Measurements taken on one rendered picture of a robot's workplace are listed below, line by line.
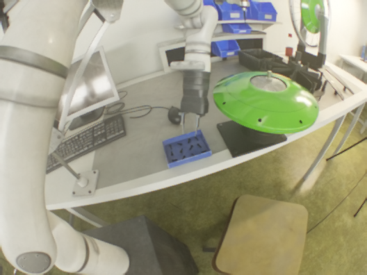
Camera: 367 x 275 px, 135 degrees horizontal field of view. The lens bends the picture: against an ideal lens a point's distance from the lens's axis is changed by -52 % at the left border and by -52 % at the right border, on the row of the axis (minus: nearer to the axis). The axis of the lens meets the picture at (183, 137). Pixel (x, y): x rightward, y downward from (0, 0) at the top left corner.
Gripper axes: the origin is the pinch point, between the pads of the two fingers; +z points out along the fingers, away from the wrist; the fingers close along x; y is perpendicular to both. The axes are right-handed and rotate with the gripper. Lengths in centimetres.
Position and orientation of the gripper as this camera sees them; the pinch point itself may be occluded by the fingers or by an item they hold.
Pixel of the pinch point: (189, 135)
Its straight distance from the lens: 44.2
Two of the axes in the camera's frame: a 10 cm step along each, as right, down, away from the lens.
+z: -0.5, 9.4, 3.3
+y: 4.7, -2.7, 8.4
